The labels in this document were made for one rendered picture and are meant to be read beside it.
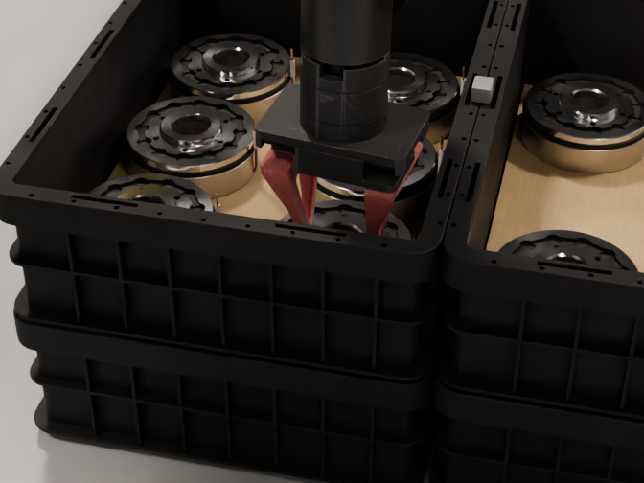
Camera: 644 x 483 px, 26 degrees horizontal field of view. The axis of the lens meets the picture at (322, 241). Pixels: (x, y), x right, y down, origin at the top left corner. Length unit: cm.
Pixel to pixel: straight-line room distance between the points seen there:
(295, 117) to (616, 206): 29
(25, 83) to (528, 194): 62
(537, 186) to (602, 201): 5
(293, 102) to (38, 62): 63
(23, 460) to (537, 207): 43
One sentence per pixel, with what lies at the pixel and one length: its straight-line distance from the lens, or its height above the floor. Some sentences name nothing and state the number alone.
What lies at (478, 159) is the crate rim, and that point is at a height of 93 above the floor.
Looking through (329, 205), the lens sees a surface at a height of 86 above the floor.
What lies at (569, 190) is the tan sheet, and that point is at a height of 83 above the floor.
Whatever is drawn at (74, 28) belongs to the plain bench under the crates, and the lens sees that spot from 159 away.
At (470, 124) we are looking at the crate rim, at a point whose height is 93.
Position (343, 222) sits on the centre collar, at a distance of 98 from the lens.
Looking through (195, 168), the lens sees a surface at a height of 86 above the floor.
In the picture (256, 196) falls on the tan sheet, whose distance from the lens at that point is 107.
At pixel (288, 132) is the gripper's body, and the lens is 90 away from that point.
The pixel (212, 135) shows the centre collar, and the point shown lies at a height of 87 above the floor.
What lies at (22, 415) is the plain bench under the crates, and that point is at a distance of 110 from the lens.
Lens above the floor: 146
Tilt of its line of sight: 38 degrees down
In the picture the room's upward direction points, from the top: straight up
